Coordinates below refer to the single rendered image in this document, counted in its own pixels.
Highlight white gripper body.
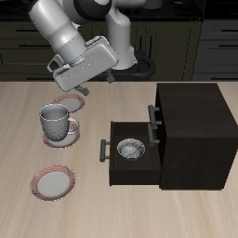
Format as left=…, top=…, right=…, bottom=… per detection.
left=51, top=34, right=120, bottom=92

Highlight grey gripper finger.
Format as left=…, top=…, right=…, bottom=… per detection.
left=75, top=86, right=91, bottom=97
left=106, top=69, right=115, bottom=84

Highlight dark wooden cabinet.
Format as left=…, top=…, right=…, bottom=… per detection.
left=153, top=82, right=238, bottom=192

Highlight grey patterned mug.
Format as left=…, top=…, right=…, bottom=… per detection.
left=38, top=103, right=80, bottom=143

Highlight grey kitchen cupboard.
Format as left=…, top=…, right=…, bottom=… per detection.
left=191, top=0, right=238, bottom=83

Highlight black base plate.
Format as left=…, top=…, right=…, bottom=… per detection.
left=92, top=49, right=156, bottom=82

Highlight white plate red rim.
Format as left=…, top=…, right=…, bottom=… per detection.
left=42, top=118, right=82, bottom=150
left=52, top=93, right=86, bottom=113
left=30, top=164, right=77, bottom=202

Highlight dark kitchen cupboards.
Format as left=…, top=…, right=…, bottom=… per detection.
left=0, top=0, right=206, bottom=83

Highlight grey patterned bowl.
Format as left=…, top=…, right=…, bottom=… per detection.
left=116, top=138, right=146, bottom=162

